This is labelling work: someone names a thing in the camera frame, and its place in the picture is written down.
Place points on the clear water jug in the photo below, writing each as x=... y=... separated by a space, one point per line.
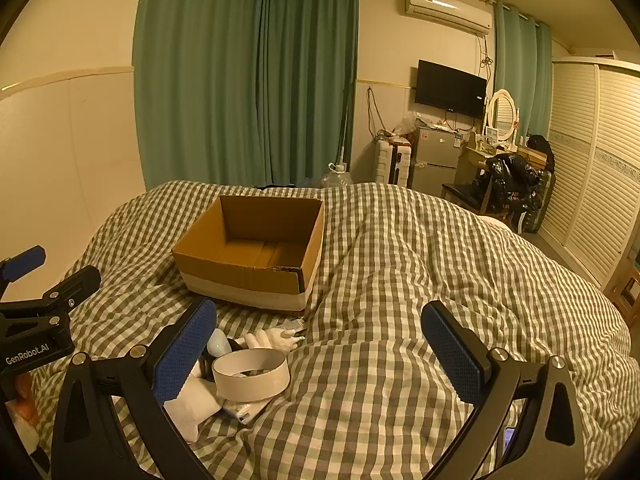
x=337 y=177

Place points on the white louvred wardrobe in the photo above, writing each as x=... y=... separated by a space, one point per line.
x=590 y=160

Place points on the pale blue earbud case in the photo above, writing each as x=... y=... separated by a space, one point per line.
x=218 y=344

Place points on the narrow green curtain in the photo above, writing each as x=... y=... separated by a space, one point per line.
x=520 y=60

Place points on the white suitcase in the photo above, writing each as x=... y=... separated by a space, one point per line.
x=392 y=162

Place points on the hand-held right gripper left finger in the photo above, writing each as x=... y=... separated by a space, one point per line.
x=182 y=355

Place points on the white plush toy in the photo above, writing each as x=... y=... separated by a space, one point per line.
x=270 y=341

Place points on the white oval mirror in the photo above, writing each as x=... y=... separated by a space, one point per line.
x=502 y=112

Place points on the person's left hand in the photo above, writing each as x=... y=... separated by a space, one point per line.
x=25 y=400

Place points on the grey checkered blanket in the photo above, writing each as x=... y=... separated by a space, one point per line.
x=400 y=260

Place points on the black plastic bags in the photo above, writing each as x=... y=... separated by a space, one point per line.
x=510 y=180

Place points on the wide green curtain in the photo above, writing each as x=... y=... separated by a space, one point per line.
x=200 y=85

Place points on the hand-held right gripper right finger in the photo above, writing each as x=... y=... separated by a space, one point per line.
x=452 y=350

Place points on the clear plastic bag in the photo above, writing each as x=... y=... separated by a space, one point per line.
x=407 y=124

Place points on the brown cardboard box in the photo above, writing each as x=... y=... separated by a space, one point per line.
x=240 y=272

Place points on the wooden cabinet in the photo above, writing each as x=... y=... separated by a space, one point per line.
x=627 y=290

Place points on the silver mini fridge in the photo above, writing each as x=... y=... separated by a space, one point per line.
x=432 y=160

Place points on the plastic packet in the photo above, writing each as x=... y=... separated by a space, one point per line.
x=240 y=410

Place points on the white air conditioner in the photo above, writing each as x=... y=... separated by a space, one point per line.
x=445 y=10

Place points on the white pole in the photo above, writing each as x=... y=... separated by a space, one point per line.
x=344 y=135

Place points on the dark chair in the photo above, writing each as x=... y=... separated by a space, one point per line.
x=460 y=192

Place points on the black wall television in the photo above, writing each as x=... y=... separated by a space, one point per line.
x=450 y=87

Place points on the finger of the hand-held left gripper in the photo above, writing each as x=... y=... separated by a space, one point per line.
x=75 y=285
x=22 y=262

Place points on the white dressing table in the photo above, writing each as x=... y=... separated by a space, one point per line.
x=470 y=160

